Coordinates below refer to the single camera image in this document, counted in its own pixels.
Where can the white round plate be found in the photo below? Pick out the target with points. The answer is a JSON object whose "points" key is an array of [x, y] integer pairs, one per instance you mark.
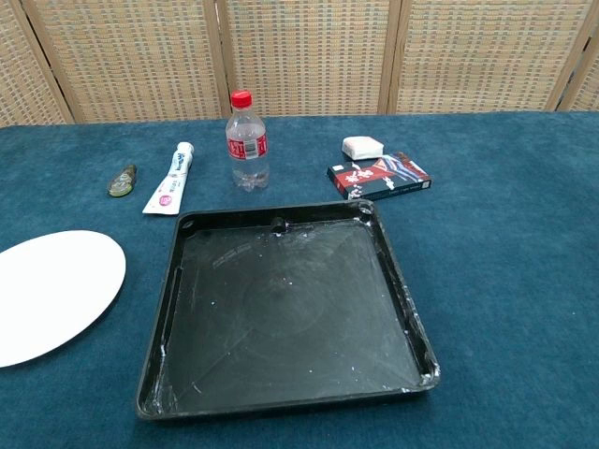
{"points": [[56, 294]]}

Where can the black square plastic tray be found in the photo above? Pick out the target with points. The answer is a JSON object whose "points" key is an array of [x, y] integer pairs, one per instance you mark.
{"points": [[285, 304]]}

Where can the dark printed card box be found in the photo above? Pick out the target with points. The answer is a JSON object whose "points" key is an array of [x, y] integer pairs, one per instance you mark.
{"points": [[379, 177]]}

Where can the clear bottle with red cap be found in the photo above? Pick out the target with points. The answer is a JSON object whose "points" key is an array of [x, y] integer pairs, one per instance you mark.
{"points": [[247, 145]]}

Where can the white wrapped tissue pack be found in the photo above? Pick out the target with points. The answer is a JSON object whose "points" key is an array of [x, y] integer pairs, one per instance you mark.
{"points": [[361, 146]]}

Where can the white toothpaste tube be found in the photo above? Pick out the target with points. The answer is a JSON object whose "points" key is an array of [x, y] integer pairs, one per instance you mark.
{"points": [[170, 180]]}

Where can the woven rattan folding screen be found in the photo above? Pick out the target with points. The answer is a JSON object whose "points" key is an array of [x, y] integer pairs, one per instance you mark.
{"points": [[299, 53]]}

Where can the small green glass bottle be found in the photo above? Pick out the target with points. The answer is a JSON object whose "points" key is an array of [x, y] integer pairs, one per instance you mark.
{"points": [[122, 181]]}

